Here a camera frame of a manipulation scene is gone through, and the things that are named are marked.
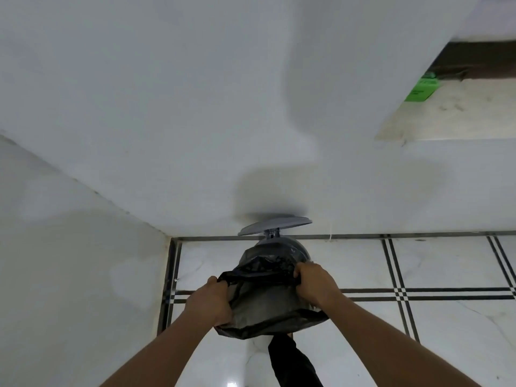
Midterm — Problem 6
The person's black trouser leg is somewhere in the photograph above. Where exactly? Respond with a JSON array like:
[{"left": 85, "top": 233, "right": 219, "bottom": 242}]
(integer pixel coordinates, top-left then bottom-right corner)
[{"left": 268, "top": 334, "right": 324, "bottom": 387}]

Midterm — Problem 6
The person's right hand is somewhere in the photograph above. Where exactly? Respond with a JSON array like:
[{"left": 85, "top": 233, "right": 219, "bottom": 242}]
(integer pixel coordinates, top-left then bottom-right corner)
[{"left": 293, "top": 262, "right": 343, "bottom": 311}]

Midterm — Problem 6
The green packet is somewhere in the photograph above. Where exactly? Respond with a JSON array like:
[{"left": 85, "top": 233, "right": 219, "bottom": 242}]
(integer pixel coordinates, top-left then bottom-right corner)
[{"left": 404, "top": 71, "right": 439, "bottom": 103}]

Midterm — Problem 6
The grey pedal trash bin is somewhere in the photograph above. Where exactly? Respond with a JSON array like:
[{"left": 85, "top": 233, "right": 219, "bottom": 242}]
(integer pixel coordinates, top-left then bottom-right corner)
[{"left": 238, "top": 228, "right": 314, "bottom": 311}]

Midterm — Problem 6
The person's left hand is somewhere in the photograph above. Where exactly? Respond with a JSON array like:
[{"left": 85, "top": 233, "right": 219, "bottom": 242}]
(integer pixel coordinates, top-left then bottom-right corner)
[{"left": 184, "top": 276, "right": 233, "bottom": 328}]

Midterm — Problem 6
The person's left forearm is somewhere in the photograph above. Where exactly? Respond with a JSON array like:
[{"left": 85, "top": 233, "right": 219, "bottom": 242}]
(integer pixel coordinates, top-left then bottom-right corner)
[{"left": 98, "top": 308, "right": 218, "bottom": 387}]

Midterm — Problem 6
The person's right forearm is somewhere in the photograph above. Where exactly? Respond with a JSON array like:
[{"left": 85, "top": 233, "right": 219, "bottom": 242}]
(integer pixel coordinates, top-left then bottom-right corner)
[{"left": 320, "top": 293, "right": 473, "bottom": 387}]

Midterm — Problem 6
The black plastic garbage bag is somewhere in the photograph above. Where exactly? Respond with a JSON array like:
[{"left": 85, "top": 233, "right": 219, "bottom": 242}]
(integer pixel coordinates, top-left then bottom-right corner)
[{"left": 214, "top": 255, "right": 329, "bottom": 340}]

